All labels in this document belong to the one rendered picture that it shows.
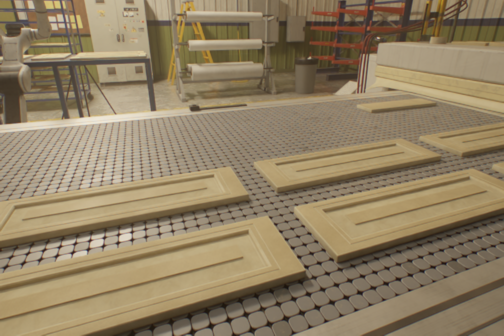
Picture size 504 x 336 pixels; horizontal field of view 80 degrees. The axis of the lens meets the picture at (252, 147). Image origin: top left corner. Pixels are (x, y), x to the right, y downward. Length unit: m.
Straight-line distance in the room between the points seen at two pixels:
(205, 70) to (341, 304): 5.50
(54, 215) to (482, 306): 0.92
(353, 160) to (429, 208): 0.31
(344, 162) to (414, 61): 1.64
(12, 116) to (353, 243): 2.50
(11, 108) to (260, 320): 2.49
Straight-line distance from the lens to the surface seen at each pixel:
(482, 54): 2.31
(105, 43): 7.87
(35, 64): 3.24
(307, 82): 6.47
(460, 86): 2.38
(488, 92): 2.29
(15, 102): 2.80
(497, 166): 1.29
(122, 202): 0.87
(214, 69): 5.93
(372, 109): 1.82
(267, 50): 6.59
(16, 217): 0.95
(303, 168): 0.99
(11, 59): 2.98
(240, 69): 6.07
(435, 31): 3.09
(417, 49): 2.59
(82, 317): 0.61
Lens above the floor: 1.32
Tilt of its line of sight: 22 degrees down
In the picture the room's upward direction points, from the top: straight up
